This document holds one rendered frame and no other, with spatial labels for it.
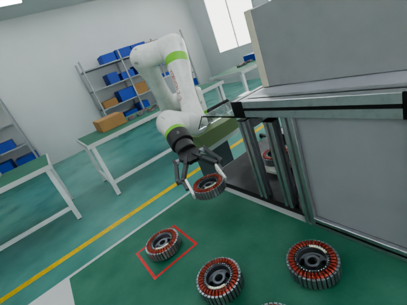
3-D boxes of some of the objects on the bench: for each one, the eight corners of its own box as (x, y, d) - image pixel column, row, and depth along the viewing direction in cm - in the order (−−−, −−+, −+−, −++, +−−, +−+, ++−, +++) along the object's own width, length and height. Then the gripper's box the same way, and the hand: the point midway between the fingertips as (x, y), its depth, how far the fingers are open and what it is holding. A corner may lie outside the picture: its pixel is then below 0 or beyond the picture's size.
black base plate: (211, 181, 109) (209, 177, 109) (295, 120, 138) (294, 117, 137) (306, 217, 71) (304, 210, 70) (396, 123, 99) (396, 117, 99)
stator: (149, 244, 84) (144, 236, 83) (178, 230, 86) (175, 222, 84) (149, 268, 74) (144, 259, 73) (184, 252, 75) (179, 243, 74)
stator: (328, 301, 49) (325, 289, 48) (279, 275, 58) (275, 264, 56) (350, 261, 55) (348, 249, 53) (303, 242, 63) (300, 232, 62)
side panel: (306, 223, 69) (280, 117, 57) (311, 216, 71) (288, 112, 59) (438, 276, 46) (442, 120, 35) (444, 265, 48) (449, 111, 36)
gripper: (211, 138, 99) (240, 178, 86) (158, 164, 95) (181, 210, 82) (208, 125, 94) (240, 166, 80) (152, 152, 89) (175, 200, 76)
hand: (208, 184), depth 82 cm, fingers closed on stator, 11 cm apart
